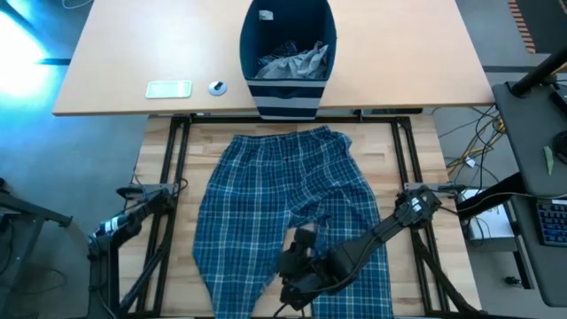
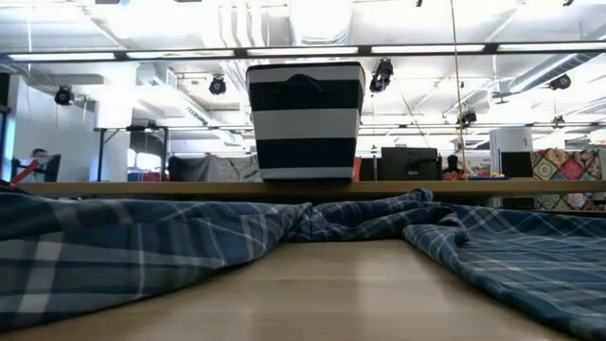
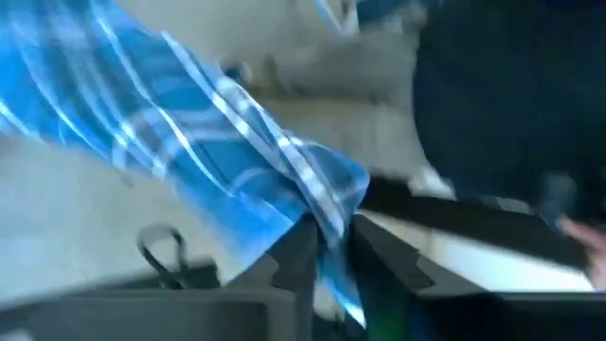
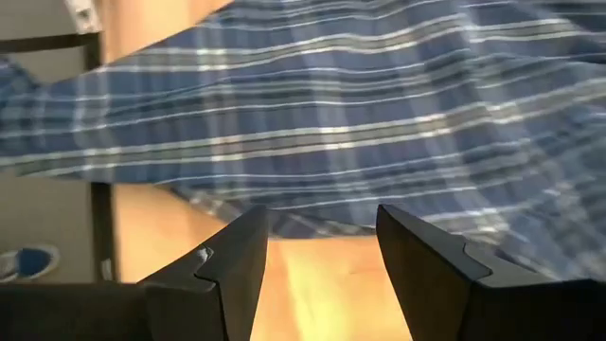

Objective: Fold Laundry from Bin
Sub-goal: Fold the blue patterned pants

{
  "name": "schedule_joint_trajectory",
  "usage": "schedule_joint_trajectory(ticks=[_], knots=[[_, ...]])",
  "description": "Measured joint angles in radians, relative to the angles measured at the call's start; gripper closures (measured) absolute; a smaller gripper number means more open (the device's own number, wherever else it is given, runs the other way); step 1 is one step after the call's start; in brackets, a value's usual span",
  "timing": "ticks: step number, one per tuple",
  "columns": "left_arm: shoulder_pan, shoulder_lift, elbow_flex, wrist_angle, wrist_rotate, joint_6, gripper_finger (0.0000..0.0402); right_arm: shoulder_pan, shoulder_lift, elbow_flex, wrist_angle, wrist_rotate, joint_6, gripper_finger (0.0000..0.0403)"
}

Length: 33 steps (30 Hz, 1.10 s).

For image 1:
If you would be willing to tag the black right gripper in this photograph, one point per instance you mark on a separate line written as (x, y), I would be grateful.
(301, 274)

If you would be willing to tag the blue plaid pajama pants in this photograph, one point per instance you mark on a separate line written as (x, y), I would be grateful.
(266, 186)

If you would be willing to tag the grey garment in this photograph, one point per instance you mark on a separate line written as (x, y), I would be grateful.
(301, 66)

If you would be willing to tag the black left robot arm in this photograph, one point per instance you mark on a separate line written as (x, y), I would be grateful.
(133, 217)

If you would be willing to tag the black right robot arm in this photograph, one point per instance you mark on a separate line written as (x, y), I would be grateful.
(376, 235)

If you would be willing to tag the navy white striped laundry bin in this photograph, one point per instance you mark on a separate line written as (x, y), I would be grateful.
(288, 99)

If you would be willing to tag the white bin label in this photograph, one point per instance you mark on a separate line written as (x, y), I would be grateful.
(266, 15)

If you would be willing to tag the small round tape roll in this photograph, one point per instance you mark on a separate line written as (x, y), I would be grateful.
(217, 88)

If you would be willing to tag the black desk leg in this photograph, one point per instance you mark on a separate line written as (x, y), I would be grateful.
(487, 197)

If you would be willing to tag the white box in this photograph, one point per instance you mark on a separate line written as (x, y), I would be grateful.
(491, 226)

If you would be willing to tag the silver flat phone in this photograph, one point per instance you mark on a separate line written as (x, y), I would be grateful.
(169, 89)

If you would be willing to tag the light wooden desk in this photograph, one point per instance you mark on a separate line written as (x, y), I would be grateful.
(398, 53)

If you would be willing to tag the small black floor item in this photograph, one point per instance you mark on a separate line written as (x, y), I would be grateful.
(512, 281)

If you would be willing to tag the grey side desk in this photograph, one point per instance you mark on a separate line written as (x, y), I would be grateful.
(527, 133)

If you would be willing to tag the black backlit keyboard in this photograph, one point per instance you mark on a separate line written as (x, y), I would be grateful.
(553, 223)

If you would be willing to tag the green leaf-shaped item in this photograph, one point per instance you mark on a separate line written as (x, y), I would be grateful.
(549, 160)

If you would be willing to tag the black round object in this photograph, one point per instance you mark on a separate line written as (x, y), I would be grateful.
(561, 148)

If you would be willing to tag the dark grey metal stand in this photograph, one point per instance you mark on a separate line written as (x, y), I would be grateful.
(26, 208)

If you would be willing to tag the black pole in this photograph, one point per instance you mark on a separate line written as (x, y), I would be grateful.
(536, 75)

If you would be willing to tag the black desk device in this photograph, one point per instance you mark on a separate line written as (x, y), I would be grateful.
(560, 99)

